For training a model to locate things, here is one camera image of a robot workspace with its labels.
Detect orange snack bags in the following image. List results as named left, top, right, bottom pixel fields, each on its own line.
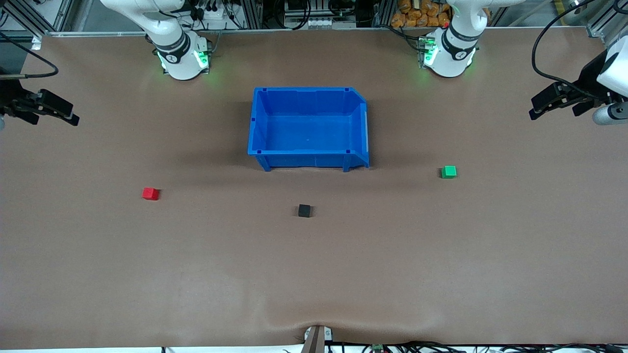
left=391, top=0, right=451, bottom=28

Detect white power strip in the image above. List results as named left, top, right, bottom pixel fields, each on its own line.
left=190, top=4, right=234, bottom=23

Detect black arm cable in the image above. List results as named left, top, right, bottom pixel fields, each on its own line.
left=532, top=0, right=605, bottom=95
left=0, top=32, right=59, bottom=79

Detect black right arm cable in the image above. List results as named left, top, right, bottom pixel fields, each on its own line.
left=0, top=32, right=59, bottom=79

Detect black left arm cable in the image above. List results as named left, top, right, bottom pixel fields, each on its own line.
left=532, top=0, right=605, bottom=95

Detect blue plastic storage bin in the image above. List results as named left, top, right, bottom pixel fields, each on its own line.
left=248, top=87, right=369, bottom=172

